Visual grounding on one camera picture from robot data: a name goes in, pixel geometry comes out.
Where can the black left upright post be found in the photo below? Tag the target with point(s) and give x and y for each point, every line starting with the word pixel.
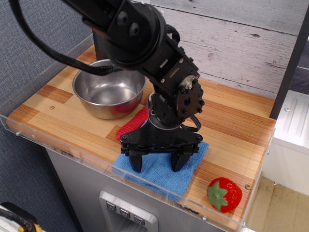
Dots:
pixel 99 47

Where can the grey toy fridge cabinet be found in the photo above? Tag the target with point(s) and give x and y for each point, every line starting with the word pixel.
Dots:
pixel 83 185

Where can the black yellow object bottom left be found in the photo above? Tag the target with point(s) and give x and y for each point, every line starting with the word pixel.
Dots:
pixel 15 219

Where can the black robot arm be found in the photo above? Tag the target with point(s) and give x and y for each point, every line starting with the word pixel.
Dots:
pixel 136 38

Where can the red toy strawberry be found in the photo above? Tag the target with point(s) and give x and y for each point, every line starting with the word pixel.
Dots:
pixel 224 195

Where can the silver dispenser button panel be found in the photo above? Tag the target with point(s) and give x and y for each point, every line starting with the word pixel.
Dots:
pixel 122 216

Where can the black upright post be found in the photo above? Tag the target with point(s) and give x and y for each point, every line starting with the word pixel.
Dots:
pixel 291 67
pixel 99 47

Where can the stainless steel bowl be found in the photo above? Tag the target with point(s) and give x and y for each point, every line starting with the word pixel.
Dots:
pixel 112 96

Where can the white ribbed side counter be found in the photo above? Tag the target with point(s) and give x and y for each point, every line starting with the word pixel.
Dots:
pixel 287 158

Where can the clear acrylic table guard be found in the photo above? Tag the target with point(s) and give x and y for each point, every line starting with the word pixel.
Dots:
pixel 240 77

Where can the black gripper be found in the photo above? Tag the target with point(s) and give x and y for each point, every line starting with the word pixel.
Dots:
pixel 148 139

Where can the red handled fork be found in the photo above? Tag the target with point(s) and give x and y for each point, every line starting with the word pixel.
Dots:
pixel 135 123

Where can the blue towel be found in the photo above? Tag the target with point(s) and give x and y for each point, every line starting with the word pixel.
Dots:
pixel 157 174

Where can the black right upright post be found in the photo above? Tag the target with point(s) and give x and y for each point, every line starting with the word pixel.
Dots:
pixel 291 67

